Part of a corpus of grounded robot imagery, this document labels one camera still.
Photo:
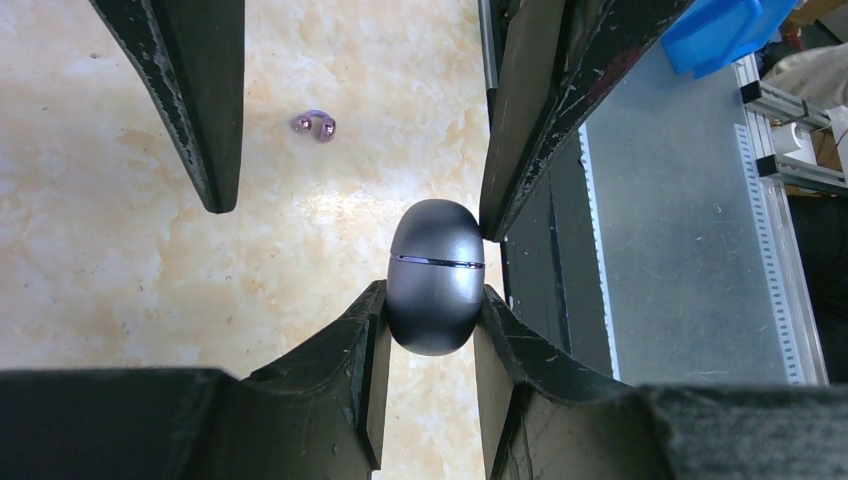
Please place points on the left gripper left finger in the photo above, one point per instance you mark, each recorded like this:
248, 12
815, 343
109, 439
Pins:
317, 412

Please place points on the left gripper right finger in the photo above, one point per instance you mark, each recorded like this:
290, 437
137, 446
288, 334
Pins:
545, 415

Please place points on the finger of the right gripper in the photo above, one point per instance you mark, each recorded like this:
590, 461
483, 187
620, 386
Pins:
190, 55
548, 65

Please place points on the grey purple charging case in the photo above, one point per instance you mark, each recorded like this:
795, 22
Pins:
435, 277

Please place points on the blue plastic bin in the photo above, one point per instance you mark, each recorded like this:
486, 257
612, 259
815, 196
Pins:
712, 34

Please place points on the white perforated cable duct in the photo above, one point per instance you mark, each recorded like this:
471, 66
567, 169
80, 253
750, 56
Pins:
586, 162

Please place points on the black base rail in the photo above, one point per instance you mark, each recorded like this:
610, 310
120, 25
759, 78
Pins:
551, 271

